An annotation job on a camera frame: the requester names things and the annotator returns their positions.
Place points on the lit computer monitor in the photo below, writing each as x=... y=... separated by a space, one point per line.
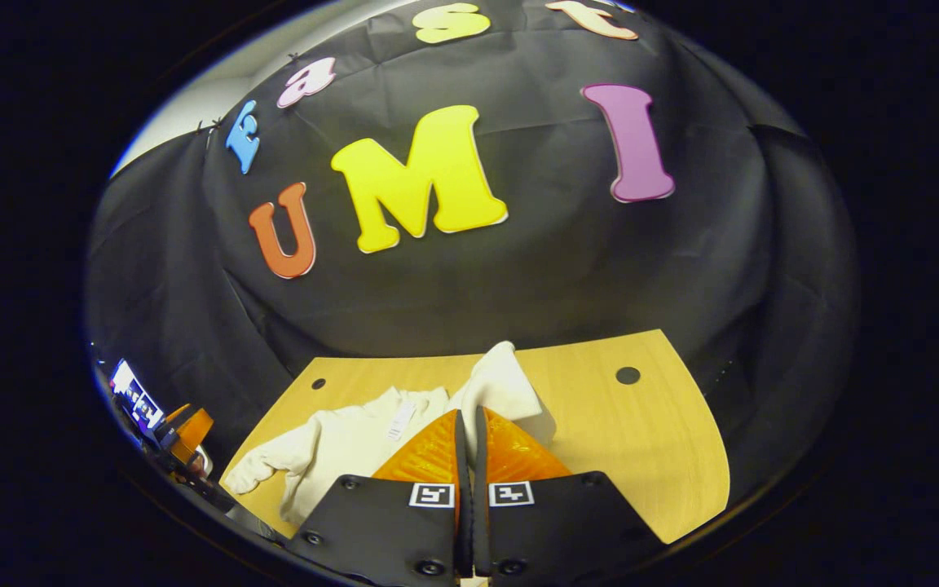
x=125 y=379

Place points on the cream sweatshirt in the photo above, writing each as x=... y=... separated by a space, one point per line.
x=339 y=448

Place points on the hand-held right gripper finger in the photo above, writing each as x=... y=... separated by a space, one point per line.
x=480 y=505
x=461 y=505

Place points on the black backdrop cloth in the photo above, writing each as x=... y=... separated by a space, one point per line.
x=559 y=269

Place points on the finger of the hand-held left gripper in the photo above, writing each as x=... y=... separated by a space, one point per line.
x=192 y=428

